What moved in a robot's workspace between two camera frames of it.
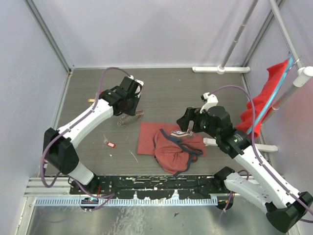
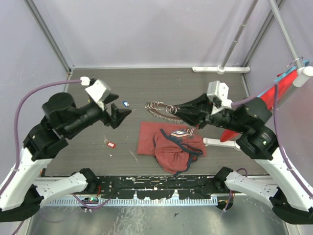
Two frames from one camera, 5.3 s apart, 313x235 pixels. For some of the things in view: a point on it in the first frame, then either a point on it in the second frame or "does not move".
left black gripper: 132,112 → 119,115
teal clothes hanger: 272,94 → 305,62
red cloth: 245,123 → 281,88
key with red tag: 109,143 does not move
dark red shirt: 175,150 does not move
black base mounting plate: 185,187 does not move
